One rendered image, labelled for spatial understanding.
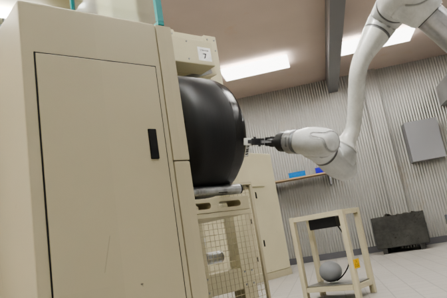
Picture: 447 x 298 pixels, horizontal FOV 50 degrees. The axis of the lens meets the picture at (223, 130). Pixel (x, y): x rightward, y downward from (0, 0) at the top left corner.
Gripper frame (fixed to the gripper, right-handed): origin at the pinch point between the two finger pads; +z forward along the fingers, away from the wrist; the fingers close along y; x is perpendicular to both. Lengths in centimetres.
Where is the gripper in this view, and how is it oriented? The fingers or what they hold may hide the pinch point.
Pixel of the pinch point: (250, 142)
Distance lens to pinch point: 193.2
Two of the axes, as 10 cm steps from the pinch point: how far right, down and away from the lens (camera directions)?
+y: -7.8, -0.2, -6.3
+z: -6.3, 0.2, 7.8
